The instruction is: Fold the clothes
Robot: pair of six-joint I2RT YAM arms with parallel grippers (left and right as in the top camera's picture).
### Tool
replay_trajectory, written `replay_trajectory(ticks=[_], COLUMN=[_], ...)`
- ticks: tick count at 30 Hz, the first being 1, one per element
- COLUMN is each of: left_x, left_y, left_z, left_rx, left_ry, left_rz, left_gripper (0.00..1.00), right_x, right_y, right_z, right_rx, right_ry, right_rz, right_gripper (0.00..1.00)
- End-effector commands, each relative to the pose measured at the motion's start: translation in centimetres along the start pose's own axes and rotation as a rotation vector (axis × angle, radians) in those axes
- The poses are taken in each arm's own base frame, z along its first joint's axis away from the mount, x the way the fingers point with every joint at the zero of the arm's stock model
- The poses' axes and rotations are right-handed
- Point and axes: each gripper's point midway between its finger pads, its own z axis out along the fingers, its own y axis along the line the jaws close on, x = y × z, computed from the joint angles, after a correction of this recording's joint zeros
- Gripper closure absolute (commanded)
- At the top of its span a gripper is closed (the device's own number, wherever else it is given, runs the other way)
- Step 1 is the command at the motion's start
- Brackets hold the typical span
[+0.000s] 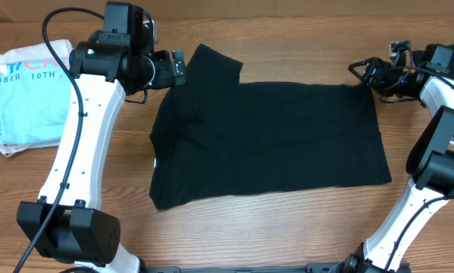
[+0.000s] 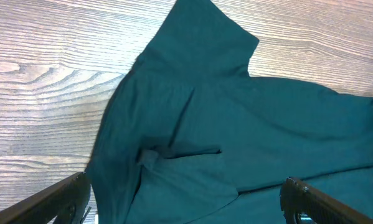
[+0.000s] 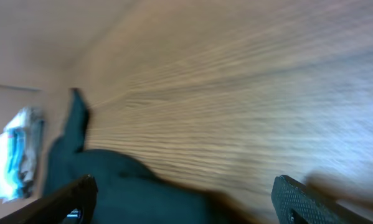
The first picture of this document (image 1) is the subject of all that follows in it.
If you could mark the beige folded t-shirt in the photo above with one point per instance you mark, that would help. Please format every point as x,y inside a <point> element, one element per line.
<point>29,53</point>

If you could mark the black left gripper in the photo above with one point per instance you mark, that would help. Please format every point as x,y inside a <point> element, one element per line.
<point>167,78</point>

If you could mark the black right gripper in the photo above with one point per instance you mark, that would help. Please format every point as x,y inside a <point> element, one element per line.
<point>372,64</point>

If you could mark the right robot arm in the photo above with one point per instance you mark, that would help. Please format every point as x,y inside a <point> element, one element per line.
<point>384,250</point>

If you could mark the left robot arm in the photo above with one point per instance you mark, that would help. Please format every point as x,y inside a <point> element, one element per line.
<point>66,222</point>

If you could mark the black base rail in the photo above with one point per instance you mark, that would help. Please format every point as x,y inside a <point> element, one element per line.
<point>230,269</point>

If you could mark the light blue folded t-shirt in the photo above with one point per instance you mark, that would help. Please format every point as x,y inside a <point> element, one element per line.
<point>34,102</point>

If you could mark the black t-shirt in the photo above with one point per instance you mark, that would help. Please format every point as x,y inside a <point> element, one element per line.
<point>215,136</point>

